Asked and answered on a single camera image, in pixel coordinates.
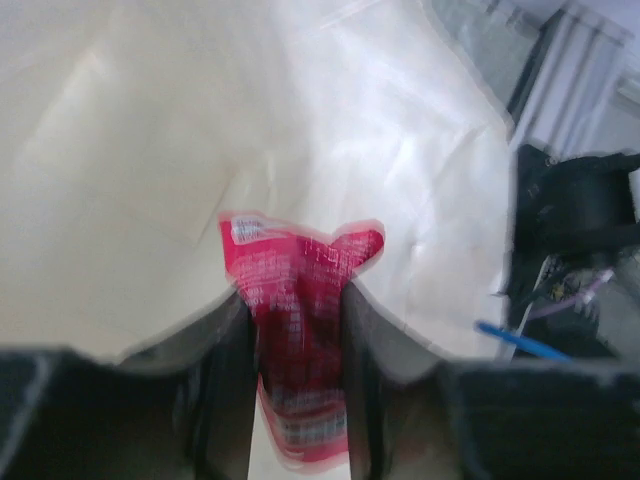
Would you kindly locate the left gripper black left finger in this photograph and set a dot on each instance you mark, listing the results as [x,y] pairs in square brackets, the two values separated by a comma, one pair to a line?
[178,408]

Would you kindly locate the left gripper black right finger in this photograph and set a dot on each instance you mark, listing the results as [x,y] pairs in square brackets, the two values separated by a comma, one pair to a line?
[412,414]

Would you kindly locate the small red candy packet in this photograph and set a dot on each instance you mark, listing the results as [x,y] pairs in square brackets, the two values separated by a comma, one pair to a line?
[291,279]

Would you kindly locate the blue checkered paper bag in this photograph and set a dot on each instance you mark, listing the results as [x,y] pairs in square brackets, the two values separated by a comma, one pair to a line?
[129,127]

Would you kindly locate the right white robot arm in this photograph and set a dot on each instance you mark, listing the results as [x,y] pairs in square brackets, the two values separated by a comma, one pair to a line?
[578,206]

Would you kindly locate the aluminium mounting rail frame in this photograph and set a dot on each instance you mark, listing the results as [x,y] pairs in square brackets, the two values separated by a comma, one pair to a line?
[579,90]

